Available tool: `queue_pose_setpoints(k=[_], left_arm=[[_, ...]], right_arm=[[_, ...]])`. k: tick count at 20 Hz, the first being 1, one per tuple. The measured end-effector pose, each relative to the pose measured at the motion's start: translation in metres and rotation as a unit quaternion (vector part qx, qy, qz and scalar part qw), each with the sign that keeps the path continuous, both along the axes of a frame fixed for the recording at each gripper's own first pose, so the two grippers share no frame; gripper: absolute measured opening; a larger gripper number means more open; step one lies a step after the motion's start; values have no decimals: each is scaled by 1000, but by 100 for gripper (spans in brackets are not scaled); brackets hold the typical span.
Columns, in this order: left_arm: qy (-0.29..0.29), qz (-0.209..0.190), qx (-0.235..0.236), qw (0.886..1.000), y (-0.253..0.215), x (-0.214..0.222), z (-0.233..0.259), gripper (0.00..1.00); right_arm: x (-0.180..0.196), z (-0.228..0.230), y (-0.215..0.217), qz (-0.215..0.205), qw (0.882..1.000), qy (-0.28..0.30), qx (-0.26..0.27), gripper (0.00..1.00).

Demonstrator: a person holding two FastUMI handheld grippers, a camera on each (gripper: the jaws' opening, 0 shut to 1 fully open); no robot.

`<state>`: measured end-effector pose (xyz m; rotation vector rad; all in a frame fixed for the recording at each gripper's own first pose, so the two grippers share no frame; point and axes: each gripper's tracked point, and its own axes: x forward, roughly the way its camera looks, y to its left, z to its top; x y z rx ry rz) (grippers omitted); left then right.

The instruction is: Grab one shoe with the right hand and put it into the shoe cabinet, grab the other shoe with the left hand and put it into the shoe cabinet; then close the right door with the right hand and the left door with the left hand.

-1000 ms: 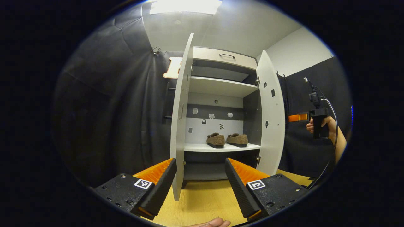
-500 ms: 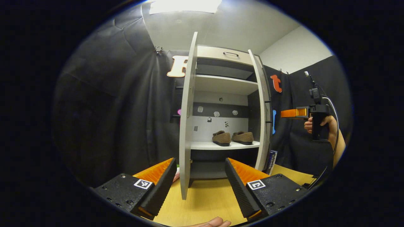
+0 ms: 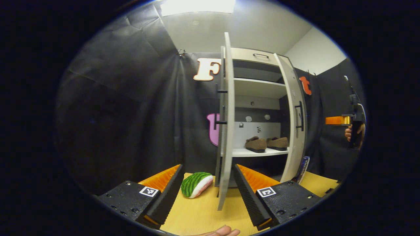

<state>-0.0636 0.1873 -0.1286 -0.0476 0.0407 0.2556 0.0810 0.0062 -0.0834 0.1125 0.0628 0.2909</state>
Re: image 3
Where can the metal backdrop clip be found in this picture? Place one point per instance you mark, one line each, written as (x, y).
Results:
(181, 52)

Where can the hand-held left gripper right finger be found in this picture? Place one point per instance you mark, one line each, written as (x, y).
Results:
(249, 196)

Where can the white shoe cabinet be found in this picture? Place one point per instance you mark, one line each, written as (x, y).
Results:
(259, 152)

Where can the watermelon plush toy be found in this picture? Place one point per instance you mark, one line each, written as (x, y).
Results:
(195, 185)

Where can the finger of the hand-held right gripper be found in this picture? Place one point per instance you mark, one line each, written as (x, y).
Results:
(336, 120)

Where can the black backdrop cloth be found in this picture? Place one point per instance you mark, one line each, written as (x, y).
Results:
(131, 114)

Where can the blue printed box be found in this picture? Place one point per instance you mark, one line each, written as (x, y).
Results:
(304, 167)

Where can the beige cabinet drawer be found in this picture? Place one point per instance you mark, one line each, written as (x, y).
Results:
(242, 55)

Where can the ceiling light panel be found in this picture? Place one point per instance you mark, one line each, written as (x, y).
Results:
(197, 6)

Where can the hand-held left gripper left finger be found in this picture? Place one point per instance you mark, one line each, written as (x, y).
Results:
(169, 196)

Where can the brown fuzzy shoe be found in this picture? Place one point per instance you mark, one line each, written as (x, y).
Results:
(278, 143)
(256, 144)

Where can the white cabinet door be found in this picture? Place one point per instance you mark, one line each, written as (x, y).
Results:
(228, 137)
(293, 150)

